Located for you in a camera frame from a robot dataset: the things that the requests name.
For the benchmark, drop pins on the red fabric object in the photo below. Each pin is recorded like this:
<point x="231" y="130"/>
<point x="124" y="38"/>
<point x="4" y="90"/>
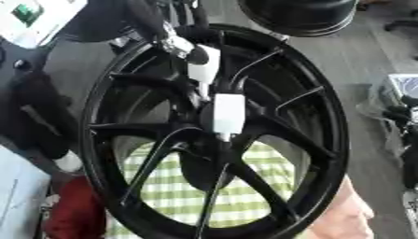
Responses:
<point x="76" y="211"/>

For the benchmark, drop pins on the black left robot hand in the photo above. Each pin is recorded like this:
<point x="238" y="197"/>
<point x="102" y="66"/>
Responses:
<point x="147" y="15"/>

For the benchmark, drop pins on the pale blue panel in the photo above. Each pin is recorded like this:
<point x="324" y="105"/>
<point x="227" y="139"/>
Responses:
<point x="22" y="193"/>

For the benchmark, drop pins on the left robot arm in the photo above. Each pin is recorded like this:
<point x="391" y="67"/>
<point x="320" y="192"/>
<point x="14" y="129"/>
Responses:
<point x="32" y="102"/>

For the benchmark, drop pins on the person's hand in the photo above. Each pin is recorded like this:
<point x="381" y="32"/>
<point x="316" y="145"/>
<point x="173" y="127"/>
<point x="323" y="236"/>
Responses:
<point x="343" y="214"/>

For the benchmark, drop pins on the clear plastic bag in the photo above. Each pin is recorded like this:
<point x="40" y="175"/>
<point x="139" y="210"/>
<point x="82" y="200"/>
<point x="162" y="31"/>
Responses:
<point x="394" y="102"/>

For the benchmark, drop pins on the black spoked wheel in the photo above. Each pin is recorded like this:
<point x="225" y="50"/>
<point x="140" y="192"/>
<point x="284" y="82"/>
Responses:
<point x="272" y="130"/>

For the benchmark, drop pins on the white pin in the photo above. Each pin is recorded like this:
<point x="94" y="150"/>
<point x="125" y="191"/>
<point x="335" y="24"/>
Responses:
<point x="228" y="113"/>
<point x="206" y="70"/>

